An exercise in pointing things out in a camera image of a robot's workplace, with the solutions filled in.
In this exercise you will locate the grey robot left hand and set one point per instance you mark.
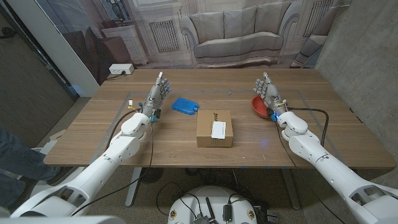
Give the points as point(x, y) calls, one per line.
point(154, 98)

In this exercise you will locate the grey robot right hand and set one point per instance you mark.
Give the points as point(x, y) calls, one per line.
point(271, 93)

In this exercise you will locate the white card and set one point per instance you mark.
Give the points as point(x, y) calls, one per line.
point(218, 130)

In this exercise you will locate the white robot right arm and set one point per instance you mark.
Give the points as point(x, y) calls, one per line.
point(329, 168)

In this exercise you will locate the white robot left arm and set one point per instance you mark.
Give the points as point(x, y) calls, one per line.
point(93, 171)

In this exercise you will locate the red bowl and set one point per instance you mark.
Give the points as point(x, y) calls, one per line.
point(258, 107)

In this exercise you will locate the brown cardboard box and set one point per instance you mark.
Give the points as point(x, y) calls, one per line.
point(205, 130)

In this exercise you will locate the blue pouch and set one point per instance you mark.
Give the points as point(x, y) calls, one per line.
point(184, 105)

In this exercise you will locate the white power strip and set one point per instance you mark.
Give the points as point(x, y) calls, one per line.
point(120, 68)

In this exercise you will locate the printed sofa room backdrop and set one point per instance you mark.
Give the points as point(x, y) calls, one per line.
point(236, 31)

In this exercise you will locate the black round floor fan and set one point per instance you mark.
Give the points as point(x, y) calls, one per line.
point(151, 175)

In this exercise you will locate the white table leg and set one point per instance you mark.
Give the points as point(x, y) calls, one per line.
point(133, 186)

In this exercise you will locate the white robot torso base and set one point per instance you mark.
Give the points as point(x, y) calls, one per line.
point(199, 202)

